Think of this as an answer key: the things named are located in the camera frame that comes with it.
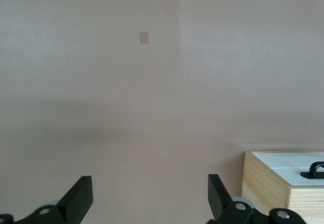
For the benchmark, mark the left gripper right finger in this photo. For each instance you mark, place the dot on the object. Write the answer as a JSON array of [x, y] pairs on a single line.
[[220, 203]]

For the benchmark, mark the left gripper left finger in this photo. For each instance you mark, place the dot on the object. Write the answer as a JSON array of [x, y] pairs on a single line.
[[73, 203]]

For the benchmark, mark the wooden drawer cabinet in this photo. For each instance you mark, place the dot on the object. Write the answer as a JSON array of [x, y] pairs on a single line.
[[263, 183]]

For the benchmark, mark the tan tape patch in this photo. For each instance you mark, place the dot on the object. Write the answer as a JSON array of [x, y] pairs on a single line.
[[144, 37]]

